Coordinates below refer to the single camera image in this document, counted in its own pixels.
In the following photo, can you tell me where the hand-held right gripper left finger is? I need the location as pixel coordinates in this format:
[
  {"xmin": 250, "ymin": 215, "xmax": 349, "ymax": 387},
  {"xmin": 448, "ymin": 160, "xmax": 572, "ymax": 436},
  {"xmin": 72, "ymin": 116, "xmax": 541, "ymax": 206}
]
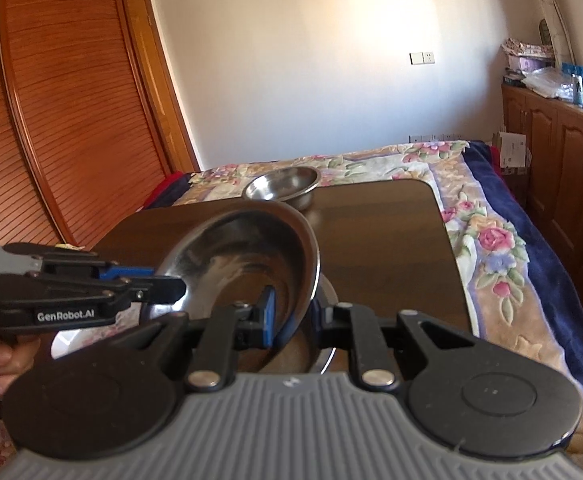
[{"xmin": 98, "ymin": 285, "xmax": 277, "ymax": 394}]

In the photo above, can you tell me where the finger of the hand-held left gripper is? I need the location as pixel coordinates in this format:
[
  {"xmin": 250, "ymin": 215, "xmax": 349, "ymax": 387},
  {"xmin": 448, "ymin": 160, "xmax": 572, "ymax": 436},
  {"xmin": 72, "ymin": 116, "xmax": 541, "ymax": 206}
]
[
  {"xmin": 2, "ymin": 241, "xmax": 157, "ymax": 282},
  {"xmin": 98, "ymin": 274, "xmax": 187, "ymax": 307}
]

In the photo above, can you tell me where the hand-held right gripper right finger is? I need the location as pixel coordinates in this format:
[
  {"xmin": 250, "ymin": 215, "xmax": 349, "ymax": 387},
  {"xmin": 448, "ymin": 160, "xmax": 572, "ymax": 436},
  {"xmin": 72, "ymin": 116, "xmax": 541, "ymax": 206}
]
[{"xmin": 313, "ymin": 296, "xmax": 475, "ymax": 394}]

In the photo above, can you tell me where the stainless steel bowl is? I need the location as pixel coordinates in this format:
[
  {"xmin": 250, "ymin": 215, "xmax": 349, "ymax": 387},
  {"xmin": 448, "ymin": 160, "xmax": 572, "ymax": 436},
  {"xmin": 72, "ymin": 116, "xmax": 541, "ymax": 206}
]
[
  {"xmin": 242, "ymin": 166, "xmax": 321, "ymax": 211},
  {"xmin": 236, "ymin": 272, "xmax": 341, "ymax": 375},
  {"xmin": 158, "ymin": 201, "xmax": 322, "ymax": 374}
]

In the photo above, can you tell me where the white floral square plate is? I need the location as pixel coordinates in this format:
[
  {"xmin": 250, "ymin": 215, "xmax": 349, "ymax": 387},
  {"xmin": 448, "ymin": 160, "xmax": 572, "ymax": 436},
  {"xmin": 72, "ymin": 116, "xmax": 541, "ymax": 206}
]
[{"xmin": 50, "ymin": 305, "xmax": 192, "ymax": 362}]

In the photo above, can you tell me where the person's left hand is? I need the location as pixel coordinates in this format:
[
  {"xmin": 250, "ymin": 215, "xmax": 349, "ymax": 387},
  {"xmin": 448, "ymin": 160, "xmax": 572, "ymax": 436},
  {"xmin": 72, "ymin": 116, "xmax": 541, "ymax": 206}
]
[{"xmin": 0, "ymin": 325, "xmax": 43, "ymax": 399}]

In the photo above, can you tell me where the dark navy cloth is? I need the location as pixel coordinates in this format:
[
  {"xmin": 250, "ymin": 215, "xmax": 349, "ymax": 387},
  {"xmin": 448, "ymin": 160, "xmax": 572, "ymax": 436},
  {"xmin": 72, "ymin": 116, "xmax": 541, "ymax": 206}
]
[{"xmin": 142, "ymin": 180, "xmax": 193, "ymax": 209}]

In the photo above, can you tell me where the red cloth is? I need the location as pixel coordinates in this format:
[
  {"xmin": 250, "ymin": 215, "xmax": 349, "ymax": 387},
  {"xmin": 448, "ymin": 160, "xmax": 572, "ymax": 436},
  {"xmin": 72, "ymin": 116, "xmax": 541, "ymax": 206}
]
[{"xmin": 157, "ymin": 172, "xmax": 188, "ymax": 197}]

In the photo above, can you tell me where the wooden louvered wardrobe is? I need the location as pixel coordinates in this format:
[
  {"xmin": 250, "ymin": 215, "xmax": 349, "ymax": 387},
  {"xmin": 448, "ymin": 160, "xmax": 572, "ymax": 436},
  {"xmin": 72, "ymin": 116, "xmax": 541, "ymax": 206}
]
[{"xmin": 0, "ymin": 0, "xmax": 173, "ymax": 252}]

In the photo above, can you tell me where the wooden door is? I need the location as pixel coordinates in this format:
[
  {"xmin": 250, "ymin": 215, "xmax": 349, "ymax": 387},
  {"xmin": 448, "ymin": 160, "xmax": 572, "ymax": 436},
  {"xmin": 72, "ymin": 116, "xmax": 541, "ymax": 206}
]
[{"xmin": 122, "ymin": 0, "xmax": 202, "ymax": 174}]

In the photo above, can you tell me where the floral bed blanket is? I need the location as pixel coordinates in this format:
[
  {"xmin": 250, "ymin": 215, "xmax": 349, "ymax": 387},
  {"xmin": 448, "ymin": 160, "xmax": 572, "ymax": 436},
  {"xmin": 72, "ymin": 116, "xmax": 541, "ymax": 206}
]
[{"xmin": 0, "ymin": 140, "xmax": 583, "ymax": 480}]

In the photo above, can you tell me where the navy blue blanket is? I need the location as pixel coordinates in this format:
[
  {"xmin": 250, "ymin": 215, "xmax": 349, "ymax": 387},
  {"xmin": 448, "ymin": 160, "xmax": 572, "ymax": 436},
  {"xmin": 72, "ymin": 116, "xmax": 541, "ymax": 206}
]
[{"xmin": 464, "ymin": 140, "xmax": 583, "ymax": 457}]

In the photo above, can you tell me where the cardboard box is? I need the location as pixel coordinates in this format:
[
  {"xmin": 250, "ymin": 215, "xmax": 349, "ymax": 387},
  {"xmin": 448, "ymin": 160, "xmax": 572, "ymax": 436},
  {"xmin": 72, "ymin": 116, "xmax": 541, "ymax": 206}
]
[{"xmin": 490, "ymin": 131, "xmax": 531, "ymax": 177}]

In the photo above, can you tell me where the wooden cabinet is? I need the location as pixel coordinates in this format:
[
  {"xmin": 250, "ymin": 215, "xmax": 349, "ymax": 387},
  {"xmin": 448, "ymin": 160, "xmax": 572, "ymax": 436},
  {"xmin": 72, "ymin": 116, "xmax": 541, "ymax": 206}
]
[{"xmin": 500, "ymin": 82, "xmax": 583, "ymax": 363}]

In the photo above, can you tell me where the purple box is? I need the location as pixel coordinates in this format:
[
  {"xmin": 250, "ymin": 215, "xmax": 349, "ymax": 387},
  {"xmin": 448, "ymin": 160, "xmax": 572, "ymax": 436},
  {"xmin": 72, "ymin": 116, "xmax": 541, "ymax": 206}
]
[{"xmin": 503, "ymin": 56, "xmax": 557, "ymax": 79}]

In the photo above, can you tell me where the clear plastic bag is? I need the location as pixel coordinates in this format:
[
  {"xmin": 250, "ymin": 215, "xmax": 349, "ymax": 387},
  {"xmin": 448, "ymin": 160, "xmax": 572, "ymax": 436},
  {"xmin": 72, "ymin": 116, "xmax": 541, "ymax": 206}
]
[{"xmin": 520, "ymin": 67, "xmax": 578, "ymax": 99}]

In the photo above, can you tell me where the pile of printed papers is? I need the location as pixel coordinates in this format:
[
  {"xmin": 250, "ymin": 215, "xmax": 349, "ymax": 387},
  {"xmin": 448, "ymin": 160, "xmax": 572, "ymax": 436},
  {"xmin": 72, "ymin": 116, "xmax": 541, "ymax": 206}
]
[{"xmin": 500, "ymin": 36, "xmax": 557, "ymax": 59}]

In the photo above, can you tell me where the light curtain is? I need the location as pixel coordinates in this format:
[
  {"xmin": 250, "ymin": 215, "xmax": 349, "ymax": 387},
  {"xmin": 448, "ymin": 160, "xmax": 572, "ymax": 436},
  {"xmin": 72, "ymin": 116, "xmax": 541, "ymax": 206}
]
[{"xmin": 520, "ymin": 0, "xmax": 580, "ymax": 69}]

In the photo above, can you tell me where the low wall outlet strip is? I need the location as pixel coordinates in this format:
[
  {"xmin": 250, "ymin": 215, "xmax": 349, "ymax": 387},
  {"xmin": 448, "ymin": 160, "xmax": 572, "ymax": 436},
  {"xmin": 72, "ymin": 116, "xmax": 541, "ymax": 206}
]
[{"xmin": 408, "ymin": 132, "xmax": 465, "ymax": 144}]

